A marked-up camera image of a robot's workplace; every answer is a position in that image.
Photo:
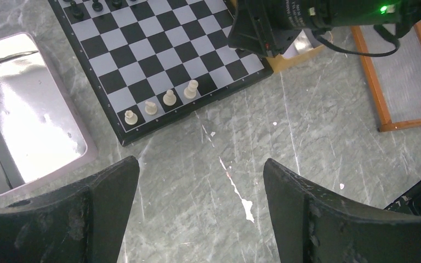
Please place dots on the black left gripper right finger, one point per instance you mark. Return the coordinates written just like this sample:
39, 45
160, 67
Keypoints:
314, 224

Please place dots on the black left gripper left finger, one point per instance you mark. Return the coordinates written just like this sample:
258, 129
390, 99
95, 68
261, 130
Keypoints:
84, 221

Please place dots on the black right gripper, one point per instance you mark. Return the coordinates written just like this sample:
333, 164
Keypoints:
258, 28

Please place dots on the white chess queen piece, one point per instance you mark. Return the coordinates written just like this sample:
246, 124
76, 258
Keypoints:
190, 92

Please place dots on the white chess bishop piece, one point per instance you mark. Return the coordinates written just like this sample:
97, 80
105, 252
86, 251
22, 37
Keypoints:
169, 98

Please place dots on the white chess knight piece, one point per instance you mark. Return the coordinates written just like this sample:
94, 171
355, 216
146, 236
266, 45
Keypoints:
151, 108

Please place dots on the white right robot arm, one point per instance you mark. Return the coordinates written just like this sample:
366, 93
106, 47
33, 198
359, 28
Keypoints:
391, 19

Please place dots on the yellow tray of white pieces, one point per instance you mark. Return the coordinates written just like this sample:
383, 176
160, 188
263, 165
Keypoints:
304, 47

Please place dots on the black white chess board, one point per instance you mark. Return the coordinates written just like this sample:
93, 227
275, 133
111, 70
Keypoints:
136, 54

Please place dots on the black chess pieces row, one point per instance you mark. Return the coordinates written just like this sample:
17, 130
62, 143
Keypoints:
83, 10

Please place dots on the silver metal tray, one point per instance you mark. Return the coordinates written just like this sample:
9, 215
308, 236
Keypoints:
42, 136

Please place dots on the orange wooden rack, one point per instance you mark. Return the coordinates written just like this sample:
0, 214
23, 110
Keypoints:
395, 84

